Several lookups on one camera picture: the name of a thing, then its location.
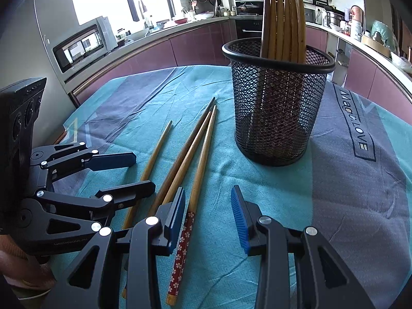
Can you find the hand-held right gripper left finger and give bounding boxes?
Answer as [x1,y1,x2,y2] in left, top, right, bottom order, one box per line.
[42,187,186,309]

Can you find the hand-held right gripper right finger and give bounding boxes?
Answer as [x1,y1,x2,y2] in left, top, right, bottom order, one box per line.
[231,185,375,309]

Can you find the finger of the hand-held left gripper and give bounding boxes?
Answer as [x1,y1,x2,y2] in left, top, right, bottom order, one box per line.
[19,180,157,255]
[30,142,136,187]

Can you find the floral-tipped wooden chopstick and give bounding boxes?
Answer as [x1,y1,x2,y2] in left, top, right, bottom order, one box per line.
[159,111,213,207]
[122,121,173,230]
[146,97,216,218]
[166,105,218,307]

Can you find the black mesh holder cup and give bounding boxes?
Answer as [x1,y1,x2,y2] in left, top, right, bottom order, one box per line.
[222,38,336,167]

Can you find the bundle of wooden chopsticks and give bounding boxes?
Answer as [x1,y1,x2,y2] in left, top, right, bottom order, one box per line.
[254,0,308,155]

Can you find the person's left hand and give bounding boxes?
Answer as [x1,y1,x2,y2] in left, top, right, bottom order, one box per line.
[0,233,57,292]

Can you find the teal and grey tablecloth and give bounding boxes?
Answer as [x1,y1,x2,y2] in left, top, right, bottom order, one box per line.
[48,64,412,309]

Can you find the countertop microwave oven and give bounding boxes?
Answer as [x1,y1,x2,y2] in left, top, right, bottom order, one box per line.
[51,16,118,74]

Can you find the pink kitchen counter cabinets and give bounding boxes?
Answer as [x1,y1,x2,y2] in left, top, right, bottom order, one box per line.
[69,16,237,107]
[304,22,412,104]

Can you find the built-in black oven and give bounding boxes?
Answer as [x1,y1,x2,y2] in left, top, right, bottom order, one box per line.
[235,16,264,41]

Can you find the pot with glass lid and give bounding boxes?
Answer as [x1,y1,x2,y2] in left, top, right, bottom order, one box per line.
[236,2,260,15]

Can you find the steel cooking pot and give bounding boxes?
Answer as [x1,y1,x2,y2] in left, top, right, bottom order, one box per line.
[326,11,343,28]

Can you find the white plastic bag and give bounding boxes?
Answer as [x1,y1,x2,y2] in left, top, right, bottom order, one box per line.
[391,51,412,73]

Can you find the teal food cover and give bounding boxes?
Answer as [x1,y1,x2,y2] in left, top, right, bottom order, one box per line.
[371,20,400,55]

